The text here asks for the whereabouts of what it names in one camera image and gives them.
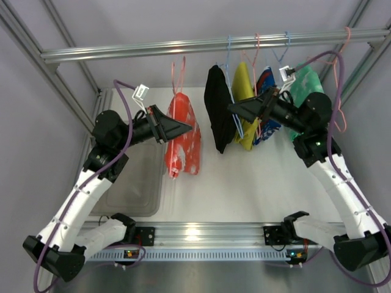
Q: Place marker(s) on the blue red patterned trousers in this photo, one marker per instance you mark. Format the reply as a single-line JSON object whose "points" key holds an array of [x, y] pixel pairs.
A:
{"points": [[268, 128]]}

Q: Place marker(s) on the pink hanger middle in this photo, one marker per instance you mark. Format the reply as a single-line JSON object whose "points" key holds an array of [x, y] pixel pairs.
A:
{"points": [[253, 62]]}

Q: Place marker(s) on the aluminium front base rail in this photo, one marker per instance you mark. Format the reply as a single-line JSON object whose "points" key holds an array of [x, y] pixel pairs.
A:
{"points": [[173, 235]]}

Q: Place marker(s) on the aluminium frame post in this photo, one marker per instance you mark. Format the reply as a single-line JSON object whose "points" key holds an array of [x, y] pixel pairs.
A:
{"points": [[340, 14], [24, 39]]}

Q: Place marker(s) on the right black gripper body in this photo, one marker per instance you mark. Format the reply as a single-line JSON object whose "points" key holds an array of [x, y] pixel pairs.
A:
{"points": [[269, 104]]}

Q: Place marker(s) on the red white patterned trousers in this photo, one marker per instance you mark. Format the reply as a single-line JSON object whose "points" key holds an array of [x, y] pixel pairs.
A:
{"points": [[183, 154]]}

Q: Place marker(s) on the clear plastic storage bin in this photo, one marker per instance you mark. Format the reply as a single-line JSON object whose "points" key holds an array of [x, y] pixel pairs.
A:
{"points": [[137, 190]]}

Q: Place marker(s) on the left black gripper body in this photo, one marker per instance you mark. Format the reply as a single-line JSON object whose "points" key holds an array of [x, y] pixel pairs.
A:
{"points": [[156, 125]]}

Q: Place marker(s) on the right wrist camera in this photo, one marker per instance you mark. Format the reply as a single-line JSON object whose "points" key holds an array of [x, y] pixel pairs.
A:
{"points": [[287, 74]]}

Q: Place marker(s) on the light blue hanger right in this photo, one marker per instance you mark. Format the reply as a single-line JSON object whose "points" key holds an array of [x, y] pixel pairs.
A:
{"points": [[280, 58]]}

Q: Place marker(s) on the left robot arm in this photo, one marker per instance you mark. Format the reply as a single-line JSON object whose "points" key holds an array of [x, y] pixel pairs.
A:
{"points": [[59, 247]]}

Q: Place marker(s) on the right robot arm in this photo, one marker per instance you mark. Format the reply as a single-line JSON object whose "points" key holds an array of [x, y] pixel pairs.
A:
{"points": [[364, 236]]}

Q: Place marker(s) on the pink wire hanger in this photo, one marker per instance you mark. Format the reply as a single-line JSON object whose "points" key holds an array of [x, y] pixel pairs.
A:
{"points": [[175, 86]]}

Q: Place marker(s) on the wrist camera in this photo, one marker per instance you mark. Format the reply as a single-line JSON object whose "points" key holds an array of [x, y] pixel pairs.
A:
{"points": [[287, 74], [140, 92]]}

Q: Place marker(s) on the green white patterned trousers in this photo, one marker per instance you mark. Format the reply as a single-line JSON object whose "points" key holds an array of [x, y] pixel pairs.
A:
{"points": [[307, 82]]}

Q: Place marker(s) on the black trousers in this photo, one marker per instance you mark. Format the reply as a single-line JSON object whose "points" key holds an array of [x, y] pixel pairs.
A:
{"points": [[217, 99]]}

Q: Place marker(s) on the slotted grey cable duct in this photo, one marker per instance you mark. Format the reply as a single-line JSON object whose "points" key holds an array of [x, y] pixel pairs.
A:
{"points": [[235, 254]]}

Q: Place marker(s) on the yellow trousers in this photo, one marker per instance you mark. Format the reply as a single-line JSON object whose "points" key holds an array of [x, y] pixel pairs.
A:
{"points": [[242, 89]]}

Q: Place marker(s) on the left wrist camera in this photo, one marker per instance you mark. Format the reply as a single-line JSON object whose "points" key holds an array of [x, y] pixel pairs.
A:
{"points": [[140, 92]]}

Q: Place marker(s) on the light blue hanger left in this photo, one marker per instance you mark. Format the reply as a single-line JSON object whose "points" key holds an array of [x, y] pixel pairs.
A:
{"points": [[235, 117]]}

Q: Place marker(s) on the aluminium frame post right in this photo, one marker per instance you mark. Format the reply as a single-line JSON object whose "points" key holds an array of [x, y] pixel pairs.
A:
{"points": [[340, 14]]}

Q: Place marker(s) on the light blue hanger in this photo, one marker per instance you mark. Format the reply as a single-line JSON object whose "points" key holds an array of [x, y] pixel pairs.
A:
{"points": [[280, 58], [235, 117]]}

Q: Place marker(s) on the aluminium frame post left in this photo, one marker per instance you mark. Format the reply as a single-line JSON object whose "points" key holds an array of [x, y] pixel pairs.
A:
{"points": [[24, 39]]}

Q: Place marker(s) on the aluminium hanging rail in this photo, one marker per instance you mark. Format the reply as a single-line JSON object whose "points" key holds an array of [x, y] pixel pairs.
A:
{"points": [[284, 40]]}

